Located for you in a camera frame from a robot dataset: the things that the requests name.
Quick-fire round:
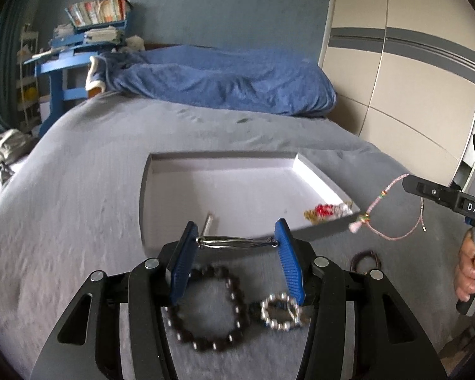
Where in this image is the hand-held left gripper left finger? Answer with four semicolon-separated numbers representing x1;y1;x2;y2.
29;222;200;380

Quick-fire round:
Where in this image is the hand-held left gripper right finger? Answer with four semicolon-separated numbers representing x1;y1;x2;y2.
274;218;448;380

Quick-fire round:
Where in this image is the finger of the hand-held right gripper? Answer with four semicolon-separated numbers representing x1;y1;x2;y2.
402;175;466;215

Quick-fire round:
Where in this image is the silver metal bangle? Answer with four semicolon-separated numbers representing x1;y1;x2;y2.
196;235;280;249

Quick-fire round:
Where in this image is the pink string bead bracelet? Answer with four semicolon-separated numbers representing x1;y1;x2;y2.
349;173;427;241

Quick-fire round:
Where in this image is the black bead bracelet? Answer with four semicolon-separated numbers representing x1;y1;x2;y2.
165;266;249;352

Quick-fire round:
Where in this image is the white cardboard tray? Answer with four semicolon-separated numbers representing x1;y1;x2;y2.
140;151;361;248

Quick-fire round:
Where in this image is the person's right hand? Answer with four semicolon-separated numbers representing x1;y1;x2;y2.
454;230;475;306

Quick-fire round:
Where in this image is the beige wardrobe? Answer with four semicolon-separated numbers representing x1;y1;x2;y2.
317;0;475;185

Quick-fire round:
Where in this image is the blue fleece blanket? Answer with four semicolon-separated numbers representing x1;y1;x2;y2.
86;47;338;117

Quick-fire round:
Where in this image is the light grey bag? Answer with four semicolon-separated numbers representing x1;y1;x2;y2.
0;128;39;168

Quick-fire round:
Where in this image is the blue wooden desk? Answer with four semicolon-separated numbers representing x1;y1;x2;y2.
23;8;135;139

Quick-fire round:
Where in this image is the stack of papers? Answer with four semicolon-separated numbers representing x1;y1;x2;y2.
52;23;126;45

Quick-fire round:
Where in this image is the white shelf rack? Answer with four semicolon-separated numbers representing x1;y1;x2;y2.
16;24;42;133

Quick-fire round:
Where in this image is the row of books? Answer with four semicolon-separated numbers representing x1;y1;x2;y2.
65;0;133;28

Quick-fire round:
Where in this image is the silver bead bracelet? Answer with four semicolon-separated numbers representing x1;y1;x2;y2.
260;292;304;331

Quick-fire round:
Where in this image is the red bead bracelet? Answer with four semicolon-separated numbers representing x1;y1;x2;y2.
314;203;354;222

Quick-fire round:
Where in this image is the dark hair tie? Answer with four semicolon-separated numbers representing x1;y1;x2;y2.
350;249;381;275

